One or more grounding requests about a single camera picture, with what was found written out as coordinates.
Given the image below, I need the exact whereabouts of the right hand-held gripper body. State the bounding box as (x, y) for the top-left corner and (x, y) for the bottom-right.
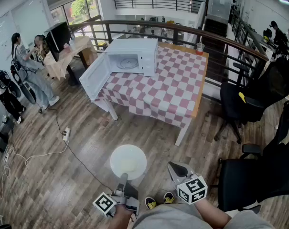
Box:
(177, 175), (208, 205)

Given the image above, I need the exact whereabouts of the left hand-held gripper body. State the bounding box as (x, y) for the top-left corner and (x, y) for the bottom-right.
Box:
(93, 180), (140, 217)

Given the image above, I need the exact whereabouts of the white round plate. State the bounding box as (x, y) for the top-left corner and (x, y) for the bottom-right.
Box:
(110, 144), (147, 180)

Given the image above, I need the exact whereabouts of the white microwave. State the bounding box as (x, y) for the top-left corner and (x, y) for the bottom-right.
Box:
(79, 38), (159, 103)

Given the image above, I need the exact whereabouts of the person's left forearm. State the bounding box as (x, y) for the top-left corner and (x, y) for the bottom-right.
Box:
(108, 204), (135, 229)

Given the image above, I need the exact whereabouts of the person's right forearm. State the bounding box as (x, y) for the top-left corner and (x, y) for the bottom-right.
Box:
(194, 198), (231, 229)

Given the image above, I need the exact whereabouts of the person's left black yellow shoe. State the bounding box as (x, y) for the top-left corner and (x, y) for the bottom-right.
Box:
(145, 196), (157, 210)

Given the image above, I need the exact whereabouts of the person's black yellow shoe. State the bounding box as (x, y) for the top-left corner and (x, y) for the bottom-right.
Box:
(163, 192), (175, 204)
(145, 196), (157, 210)

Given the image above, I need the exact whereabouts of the person's right black yellow shoe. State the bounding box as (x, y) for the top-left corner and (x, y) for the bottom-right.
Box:
(163, 192), (175, 204)

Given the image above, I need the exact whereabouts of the person's grey shirt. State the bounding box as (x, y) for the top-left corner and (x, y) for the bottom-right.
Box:
(132, 203), (274, 229)

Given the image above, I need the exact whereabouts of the black office chair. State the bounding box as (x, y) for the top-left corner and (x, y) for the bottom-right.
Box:
(213, 56), (289, 145)
(217, 99), (289, 212)

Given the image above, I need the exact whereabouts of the pink white checkered tablecloth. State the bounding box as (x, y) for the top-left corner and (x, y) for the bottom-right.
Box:
(94, 45), (208, 128)

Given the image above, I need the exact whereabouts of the wooden table with white legs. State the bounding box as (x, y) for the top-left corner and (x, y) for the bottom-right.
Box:
(94, 42), (210, 146)

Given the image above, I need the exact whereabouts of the dark wooden table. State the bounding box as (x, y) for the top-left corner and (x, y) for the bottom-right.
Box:
(66, 49), (92, 87)

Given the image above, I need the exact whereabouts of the clear plastic cup red sleeve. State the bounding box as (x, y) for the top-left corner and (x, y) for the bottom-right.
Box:
(195, 36), (205, 56)

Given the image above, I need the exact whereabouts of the dark staircase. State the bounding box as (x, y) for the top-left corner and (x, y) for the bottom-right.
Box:
(203, 18), (229, 81)

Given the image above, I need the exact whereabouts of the beige tablecloth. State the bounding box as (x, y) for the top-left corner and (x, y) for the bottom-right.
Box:
(43, 36), (98, 81)

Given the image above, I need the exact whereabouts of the black monitor on side table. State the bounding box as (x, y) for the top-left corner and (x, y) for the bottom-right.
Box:
(43, 21), (72, 62)

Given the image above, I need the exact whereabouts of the wood-topped metal railing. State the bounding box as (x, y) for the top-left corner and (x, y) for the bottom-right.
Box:
(68, 20), (270, 104)

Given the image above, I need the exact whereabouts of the black balcony railing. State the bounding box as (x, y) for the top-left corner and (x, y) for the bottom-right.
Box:
(113, 0), (204, 14)

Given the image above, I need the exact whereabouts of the large glass window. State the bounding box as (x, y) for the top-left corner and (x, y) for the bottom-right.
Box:
(50, 0), (102, 26)

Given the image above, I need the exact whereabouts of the black floor cable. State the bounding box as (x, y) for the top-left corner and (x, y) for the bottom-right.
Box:
(48, 107), (114, 192)

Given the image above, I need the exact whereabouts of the white floor cable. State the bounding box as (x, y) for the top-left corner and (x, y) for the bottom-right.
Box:
(0, 139), (70, 200)

